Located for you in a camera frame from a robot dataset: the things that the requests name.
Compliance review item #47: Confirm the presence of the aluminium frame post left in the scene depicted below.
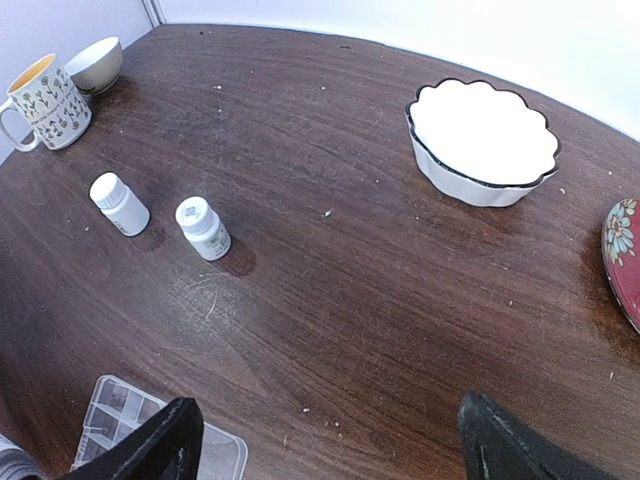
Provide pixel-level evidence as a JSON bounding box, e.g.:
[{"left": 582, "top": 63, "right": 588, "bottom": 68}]
[{"left": 142, "top": 0, "right": 167, "bottom": 28}]

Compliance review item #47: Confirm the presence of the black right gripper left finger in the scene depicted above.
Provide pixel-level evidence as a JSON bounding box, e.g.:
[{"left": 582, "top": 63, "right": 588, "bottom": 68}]
[{"left": 65, "top": 397, "right": 204, "bottom": 479}]

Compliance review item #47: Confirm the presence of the white fluted ceramic bowl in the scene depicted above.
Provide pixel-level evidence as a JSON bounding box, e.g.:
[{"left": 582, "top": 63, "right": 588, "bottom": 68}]
[{"left": 405, "top": 78, "right": 561, "bottom": 207}]

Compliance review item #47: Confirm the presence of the small white pill bottle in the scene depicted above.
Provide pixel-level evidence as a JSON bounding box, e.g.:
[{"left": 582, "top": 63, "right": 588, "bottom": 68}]
[{"left": 175, "top": 196, "right": 232, "bottom": 261}]

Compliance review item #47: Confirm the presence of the floral mug yellow inside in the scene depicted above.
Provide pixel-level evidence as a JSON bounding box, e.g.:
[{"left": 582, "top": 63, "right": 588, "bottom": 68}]
[{"left": 1, "top": 53, "right": 92, "bottom": 152}]

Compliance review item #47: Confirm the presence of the small beige cup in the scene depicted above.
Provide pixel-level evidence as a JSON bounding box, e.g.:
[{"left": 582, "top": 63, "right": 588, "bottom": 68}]
[{"left": 64, "top": 36, "right": 123, "bottom": 96}]

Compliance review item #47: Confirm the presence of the clear plastic pill organizer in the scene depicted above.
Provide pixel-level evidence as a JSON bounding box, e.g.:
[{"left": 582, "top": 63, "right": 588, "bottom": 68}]
[{"left": 69, "top": 374, "right": 250, "bottom": 480}]

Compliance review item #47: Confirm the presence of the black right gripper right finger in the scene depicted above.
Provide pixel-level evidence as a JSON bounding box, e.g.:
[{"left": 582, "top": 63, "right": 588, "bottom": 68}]
[{"left": 458, "top": 391, "right": 613, "bottom": 479}]

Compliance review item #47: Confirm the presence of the grey capped vitamin bottle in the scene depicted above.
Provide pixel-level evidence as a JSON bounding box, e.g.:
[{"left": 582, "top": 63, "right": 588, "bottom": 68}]
[{"left": 0, "top": 435, "right": 46, "bottom": 480}]

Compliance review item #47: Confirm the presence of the red floral saucer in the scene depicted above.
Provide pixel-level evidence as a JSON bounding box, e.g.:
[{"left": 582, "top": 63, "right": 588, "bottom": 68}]
[{"left": 601, "top": 197, "right": 639, "bottom": 332}]

